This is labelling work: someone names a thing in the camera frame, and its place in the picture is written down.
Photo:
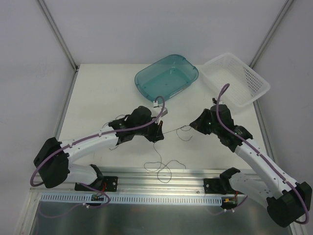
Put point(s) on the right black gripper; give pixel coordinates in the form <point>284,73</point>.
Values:
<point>202,122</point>

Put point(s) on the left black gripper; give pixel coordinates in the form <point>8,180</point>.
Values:
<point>153,131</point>

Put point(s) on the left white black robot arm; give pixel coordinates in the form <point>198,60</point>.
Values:
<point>56,161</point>

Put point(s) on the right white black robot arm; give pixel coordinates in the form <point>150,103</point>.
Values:
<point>284,198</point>

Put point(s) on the teal transparent plastic tub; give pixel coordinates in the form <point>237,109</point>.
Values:
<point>167,77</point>

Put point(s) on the white perforated plastic basket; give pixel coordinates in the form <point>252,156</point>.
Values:
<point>245,85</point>

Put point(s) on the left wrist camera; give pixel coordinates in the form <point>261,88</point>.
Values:
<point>156,109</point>

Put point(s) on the aluminium mounting rail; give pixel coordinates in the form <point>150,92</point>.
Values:
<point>152,179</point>

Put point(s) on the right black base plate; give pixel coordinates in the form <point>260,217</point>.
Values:
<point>217,186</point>

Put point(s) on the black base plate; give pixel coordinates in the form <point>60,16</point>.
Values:
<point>217,186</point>
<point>108,183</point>

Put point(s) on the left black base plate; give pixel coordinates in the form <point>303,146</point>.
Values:
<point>108,183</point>

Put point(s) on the white slotted cable duct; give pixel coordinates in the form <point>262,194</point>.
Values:
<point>132,199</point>

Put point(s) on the left aluminium frame post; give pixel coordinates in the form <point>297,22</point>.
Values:
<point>55,30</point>

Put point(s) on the aluminium frame post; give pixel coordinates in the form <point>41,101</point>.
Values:
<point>271,31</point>
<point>55,30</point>

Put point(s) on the right aluminium frame post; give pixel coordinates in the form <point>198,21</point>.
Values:
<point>271,31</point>

